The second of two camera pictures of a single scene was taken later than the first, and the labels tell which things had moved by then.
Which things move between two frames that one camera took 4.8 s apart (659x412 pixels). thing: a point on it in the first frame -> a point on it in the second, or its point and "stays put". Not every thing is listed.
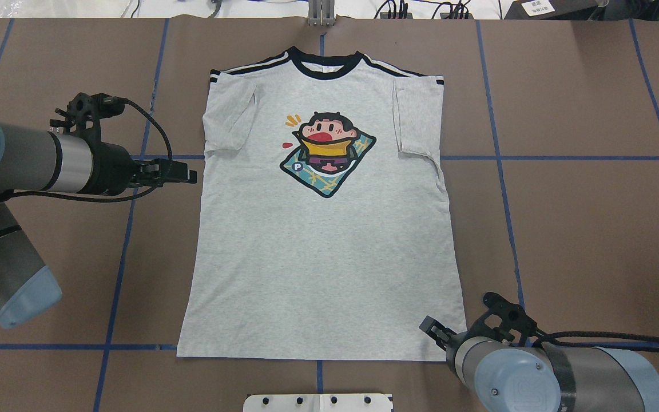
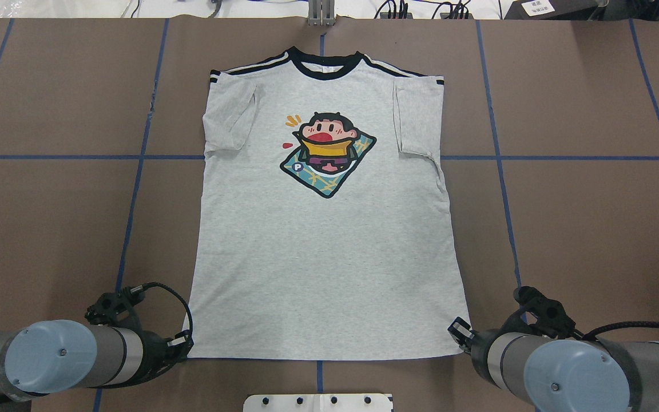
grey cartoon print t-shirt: x=322 y=229 stays put
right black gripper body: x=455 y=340 -> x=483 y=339
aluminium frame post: x=321 y=13 stays put
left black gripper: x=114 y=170 -> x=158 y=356
